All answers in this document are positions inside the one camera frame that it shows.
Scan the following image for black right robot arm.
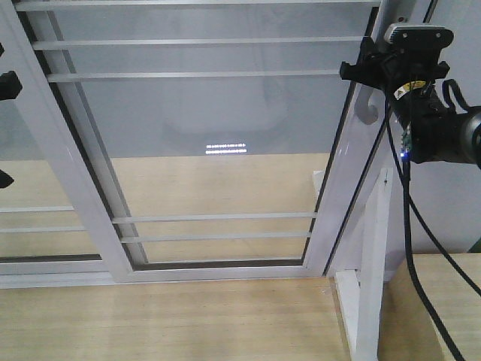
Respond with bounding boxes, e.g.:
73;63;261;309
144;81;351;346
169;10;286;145
340;23;480;165

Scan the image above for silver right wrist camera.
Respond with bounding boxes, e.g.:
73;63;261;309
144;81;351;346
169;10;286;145
383;23;454;50

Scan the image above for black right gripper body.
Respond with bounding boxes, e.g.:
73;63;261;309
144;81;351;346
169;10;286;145
378;42;470;113

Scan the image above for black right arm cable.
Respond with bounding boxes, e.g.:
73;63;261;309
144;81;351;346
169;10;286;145
383;86;467;361

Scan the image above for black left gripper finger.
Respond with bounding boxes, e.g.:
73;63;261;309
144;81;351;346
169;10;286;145
0;170;14;189
0;71;23;101

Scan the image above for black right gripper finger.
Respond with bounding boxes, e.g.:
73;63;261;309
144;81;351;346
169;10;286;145
339;37;383;89

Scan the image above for white triangular support bracket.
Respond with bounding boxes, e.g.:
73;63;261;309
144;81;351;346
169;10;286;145
334;168;393;360

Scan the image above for green circuit board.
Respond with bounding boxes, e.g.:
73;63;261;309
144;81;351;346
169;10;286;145
400;127;412;158

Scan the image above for curved metal door handle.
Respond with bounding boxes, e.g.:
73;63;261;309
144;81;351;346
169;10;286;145
353;0;400;126

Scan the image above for white door jamb frame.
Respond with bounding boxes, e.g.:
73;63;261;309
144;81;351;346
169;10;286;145
303;1;437;276

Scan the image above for white framed sliding glass door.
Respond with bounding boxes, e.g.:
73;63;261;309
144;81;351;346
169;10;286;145
1;1;388;281

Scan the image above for fixed white framed glass panel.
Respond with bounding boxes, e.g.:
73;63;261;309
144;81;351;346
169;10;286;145
0;67;147;279

